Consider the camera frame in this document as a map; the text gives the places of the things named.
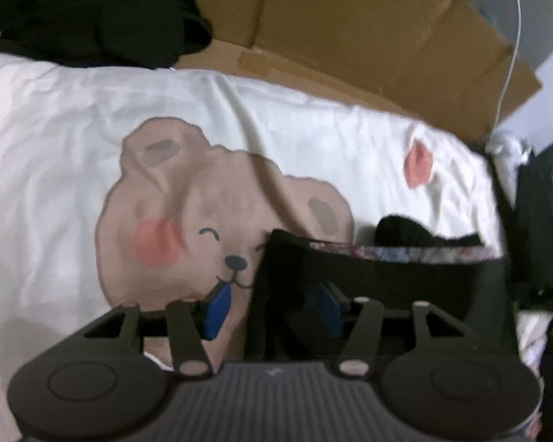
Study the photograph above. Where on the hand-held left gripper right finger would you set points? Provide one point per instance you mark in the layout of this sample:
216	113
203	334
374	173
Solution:
329	308

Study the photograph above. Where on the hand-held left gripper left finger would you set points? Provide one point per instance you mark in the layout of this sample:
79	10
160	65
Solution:
219	306

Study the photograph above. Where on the black garment floral lining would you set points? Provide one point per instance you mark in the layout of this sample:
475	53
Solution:
442	276

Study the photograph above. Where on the black clothes pile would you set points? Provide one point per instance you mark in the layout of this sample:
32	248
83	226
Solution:
96	18

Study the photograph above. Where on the bear print bedsheet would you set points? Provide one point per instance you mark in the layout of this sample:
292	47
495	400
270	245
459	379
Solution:
73	170

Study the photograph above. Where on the folded black garment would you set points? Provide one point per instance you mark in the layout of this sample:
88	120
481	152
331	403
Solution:
539	221

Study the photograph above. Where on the white cloth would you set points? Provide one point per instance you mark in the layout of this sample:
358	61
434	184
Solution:
504	152

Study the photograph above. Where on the cardboard sheet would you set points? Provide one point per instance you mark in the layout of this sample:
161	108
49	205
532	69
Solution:
350	32

